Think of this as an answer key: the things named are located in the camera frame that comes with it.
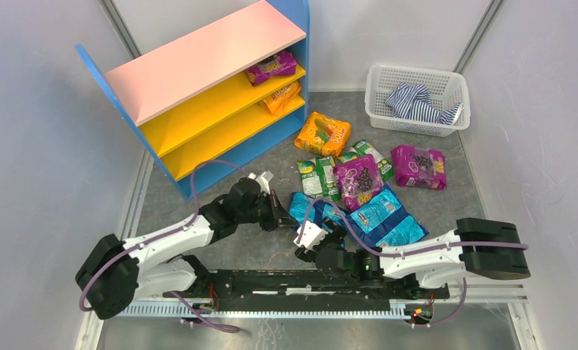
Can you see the blue candy bag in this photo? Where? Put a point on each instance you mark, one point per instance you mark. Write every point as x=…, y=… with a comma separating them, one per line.
x=319, y=213
x=384, y=221

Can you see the blue pink yellow shelf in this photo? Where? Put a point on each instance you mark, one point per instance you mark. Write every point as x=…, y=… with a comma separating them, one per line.
x=190, y=103

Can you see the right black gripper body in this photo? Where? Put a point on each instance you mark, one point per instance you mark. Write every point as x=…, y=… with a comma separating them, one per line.
x=319, y=246

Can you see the green candy bag left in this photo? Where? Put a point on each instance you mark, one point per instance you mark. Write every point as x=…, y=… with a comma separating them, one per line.
x=317, y=177

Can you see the blue white striped cloth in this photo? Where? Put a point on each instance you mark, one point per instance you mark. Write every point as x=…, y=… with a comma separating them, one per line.
x=413, y=102

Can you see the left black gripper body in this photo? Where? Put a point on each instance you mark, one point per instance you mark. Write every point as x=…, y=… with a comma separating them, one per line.
x=276, y=212

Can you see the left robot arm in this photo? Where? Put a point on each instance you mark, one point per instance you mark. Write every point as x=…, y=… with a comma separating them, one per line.
x=118, y=272

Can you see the orange candy bag on floor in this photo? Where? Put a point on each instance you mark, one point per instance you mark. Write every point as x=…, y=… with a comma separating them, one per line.
x=323, y=135

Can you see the green candy bag right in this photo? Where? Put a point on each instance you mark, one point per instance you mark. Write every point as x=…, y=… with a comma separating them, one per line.
x=362, y=148

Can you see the green candy bag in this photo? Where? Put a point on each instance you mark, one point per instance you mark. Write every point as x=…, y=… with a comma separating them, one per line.
x=317, y=177
x=362, y=148

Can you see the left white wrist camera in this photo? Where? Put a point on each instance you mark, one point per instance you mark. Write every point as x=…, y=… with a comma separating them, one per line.
x=263, y=179

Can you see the purple candy bag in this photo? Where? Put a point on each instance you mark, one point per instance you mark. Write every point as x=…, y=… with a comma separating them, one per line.
x=358, y=181
x=419, y=167
x=281, y=64

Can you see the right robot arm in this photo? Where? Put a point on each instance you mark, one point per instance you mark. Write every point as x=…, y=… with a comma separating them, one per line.
x=480, y=247

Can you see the orange candy bag on shelf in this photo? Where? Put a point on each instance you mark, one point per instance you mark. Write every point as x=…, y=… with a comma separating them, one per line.
x=276, y=102

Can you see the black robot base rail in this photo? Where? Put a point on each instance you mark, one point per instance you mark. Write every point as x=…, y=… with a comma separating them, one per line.
x=302, y=290

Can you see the white plastic basket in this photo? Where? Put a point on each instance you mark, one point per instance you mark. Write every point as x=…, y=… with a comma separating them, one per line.
x=446, y=89

